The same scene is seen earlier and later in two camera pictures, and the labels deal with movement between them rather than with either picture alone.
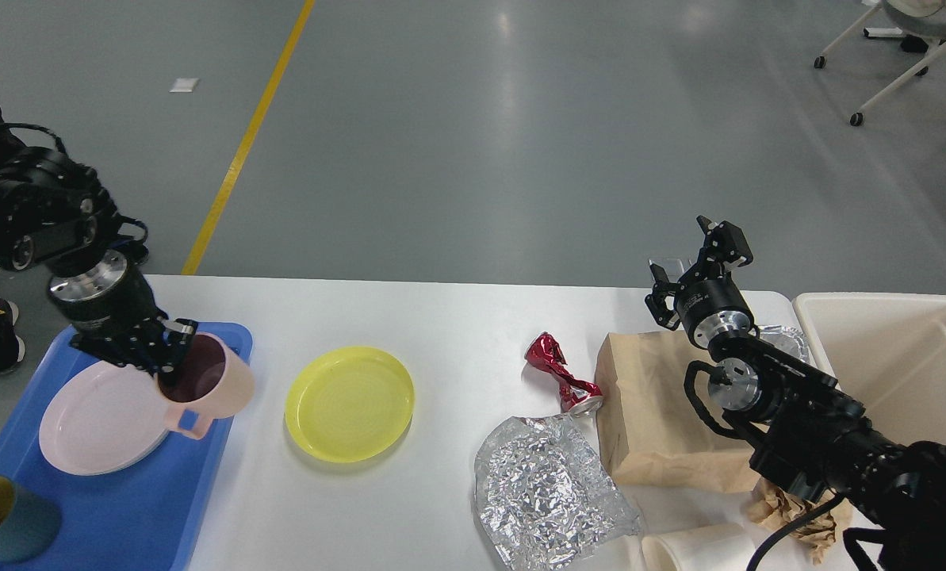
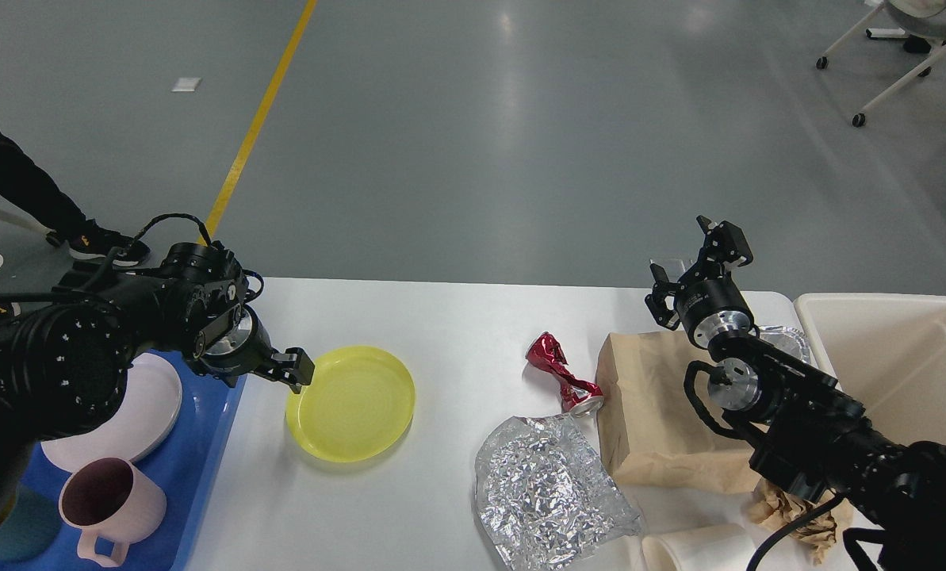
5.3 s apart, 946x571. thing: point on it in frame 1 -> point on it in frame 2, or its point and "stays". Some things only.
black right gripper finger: (656, 300) stays
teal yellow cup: (5, 523) stays
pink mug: (210, 381) -> (109, 499)
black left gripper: (116, 315) -> (235, 344)
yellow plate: (349, 404) stays
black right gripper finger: (725, 246) stays
